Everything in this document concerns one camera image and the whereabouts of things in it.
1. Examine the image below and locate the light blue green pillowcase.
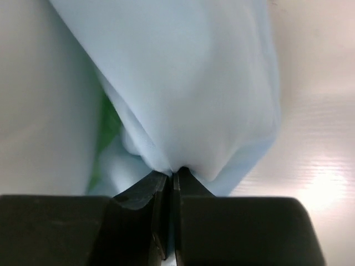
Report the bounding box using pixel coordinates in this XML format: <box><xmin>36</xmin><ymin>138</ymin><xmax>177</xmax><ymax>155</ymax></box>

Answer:
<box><xmin>52</xmin><ymin>1</ymin><xmax>281</xmax><ymax>196</ymax></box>

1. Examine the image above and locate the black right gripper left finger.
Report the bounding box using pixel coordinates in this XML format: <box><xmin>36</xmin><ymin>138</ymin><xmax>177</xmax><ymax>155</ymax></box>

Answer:
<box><xmin>1</xmin><ymin>172</ymin><xmax>170</xmax><ymax>265</ymax></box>

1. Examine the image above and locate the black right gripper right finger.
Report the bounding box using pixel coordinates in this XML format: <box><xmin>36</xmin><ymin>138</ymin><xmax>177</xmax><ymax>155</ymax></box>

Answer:
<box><xmin>172</xmin><ymin>168</ymin><xmax>326</xmax><ymax>266</ymax></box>

